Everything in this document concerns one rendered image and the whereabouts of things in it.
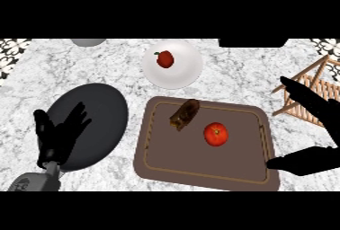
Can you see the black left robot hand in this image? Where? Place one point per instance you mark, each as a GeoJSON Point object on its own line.
{"type": "Point", "coordinates": [59, 134]}

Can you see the white round plate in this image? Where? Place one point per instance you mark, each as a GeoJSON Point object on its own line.
{"type": "Point", "coordinates": [173, 64]}

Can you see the wooden tiered shelf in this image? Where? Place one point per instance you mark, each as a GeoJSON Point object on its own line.
{"type": "Point", "coordinates": [317, 90]}

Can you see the red bell pepper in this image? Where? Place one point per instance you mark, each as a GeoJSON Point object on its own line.
{"type": "Point", "coordinates": [164, 59]}

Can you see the black appliance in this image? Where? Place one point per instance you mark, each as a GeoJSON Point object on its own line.
{"type": "Point", "coordinates": [253, 42]}

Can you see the grey round object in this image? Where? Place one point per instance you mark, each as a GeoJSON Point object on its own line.
{"type": "Point", "coordinates": [89, 42]}

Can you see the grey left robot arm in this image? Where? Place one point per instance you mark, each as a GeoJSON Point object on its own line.
{"type": "Point", "coordinates": [37, 179]}

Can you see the brown rectangular tray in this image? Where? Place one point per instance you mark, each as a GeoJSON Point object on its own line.
{"type": "Point", "coordinates": [206, 143]}

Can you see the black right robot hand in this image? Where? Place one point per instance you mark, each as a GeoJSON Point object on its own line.
{"type": "Point", "coordinates": [317, 104]}

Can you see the red tomato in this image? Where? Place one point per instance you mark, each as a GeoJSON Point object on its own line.
{"type": "Point", "coordinates": [216, 134]}

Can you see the dark grey oval plate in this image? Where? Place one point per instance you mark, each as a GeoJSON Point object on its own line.
{"type": "Point", "coordinates": [95, 125]}

